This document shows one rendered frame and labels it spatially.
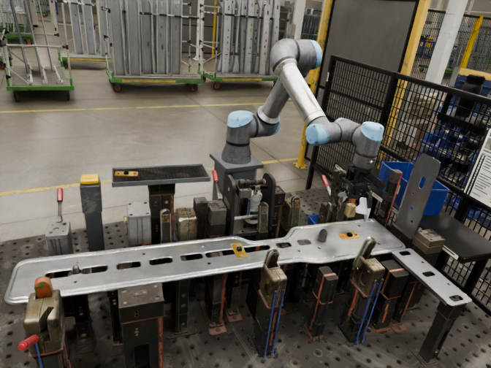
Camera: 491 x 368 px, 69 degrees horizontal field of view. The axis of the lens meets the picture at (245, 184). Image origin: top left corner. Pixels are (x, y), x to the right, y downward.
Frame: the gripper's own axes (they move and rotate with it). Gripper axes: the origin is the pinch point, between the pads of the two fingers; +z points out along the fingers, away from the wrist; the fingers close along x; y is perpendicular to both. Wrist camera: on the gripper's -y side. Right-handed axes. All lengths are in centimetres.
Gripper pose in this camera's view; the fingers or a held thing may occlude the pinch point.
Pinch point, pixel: (355, 212)
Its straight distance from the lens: 145.6
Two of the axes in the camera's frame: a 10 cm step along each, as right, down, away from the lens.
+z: -0.9, 8.9, 4.4
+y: -9.4, 0.7, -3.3
